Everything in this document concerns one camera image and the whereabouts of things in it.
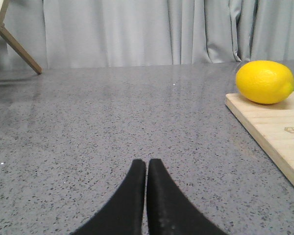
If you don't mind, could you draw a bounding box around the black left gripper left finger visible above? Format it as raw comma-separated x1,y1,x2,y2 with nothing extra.
73,159,146,235

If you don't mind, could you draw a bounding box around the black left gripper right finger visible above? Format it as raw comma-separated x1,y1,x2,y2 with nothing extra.
147,159,226,235

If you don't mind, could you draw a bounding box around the light wooden cutting board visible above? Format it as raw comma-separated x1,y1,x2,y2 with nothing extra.
225,92,294,186

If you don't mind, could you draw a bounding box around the yellow lemon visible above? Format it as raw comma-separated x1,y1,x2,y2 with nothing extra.
236,60,294,104

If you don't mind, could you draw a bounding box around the grey curtain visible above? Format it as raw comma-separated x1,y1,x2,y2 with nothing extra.
5,0,294,69

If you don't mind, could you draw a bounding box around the wooden folding stand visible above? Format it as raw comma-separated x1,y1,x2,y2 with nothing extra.
0,0,42,74

